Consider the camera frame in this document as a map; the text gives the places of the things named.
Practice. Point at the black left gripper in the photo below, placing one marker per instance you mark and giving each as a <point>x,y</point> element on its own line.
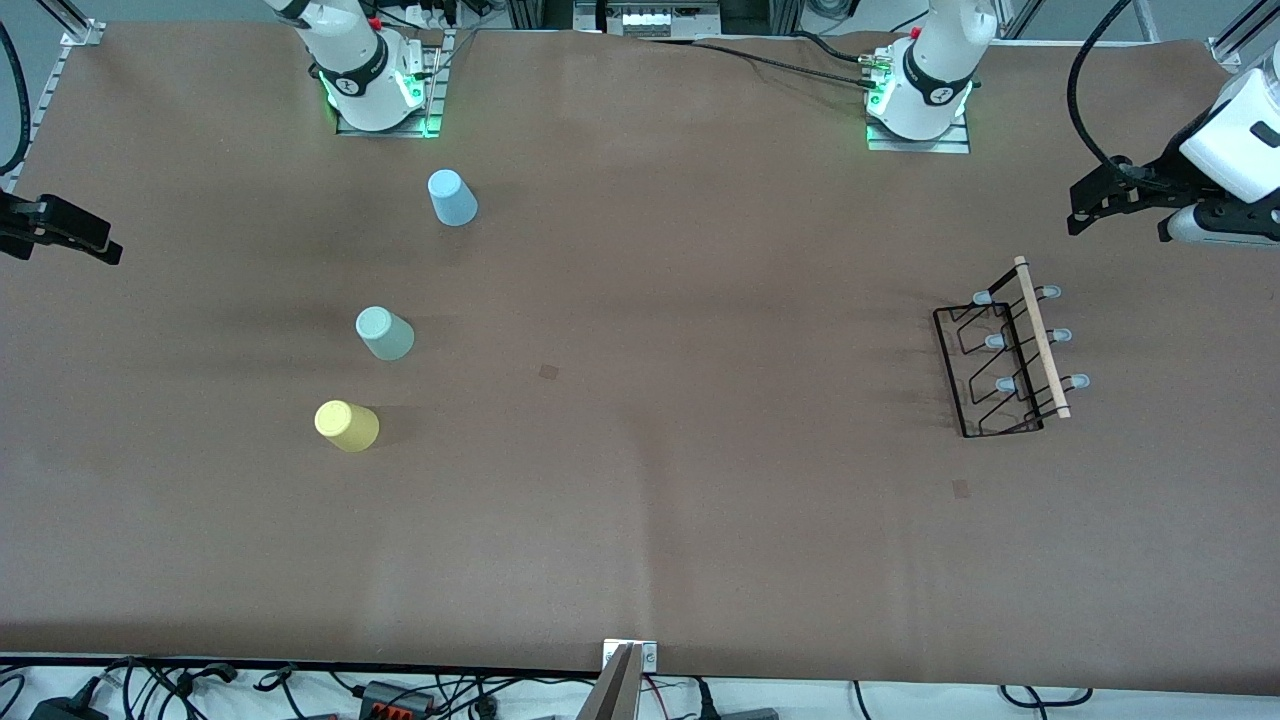
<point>1158,184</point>

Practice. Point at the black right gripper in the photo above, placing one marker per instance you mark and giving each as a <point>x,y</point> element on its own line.
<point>14,222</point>

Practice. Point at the pale green plastic cup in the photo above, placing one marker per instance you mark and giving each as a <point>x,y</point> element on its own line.
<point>385,335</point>

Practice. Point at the yellow plastic cup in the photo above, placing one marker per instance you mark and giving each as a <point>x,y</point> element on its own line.
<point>348,425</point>

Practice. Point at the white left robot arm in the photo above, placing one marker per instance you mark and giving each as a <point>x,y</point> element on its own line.
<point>935,70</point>

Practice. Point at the light blue plastic cup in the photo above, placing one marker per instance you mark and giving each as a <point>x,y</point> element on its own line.
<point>452,200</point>

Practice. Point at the black power adapter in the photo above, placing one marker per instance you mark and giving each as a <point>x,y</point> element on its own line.
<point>70,708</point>

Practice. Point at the grey control box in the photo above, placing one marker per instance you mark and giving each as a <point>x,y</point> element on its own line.
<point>645,20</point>

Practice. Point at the black box orange connectors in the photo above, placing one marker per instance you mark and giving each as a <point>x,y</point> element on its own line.
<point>398,698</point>

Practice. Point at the black plug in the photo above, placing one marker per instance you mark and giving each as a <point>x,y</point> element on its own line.
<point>735,712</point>

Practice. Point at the perforated metal edge rail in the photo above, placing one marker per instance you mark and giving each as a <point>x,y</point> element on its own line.
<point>45,100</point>

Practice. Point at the aluminium frame profile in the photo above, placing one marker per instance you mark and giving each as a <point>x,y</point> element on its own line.
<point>1240,45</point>
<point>75,25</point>

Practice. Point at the silver corner bracket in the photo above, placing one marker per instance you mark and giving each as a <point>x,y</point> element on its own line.
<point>648,655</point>

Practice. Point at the aluminium profile post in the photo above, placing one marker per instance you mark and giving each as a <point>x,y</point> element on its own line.
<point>612,695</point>

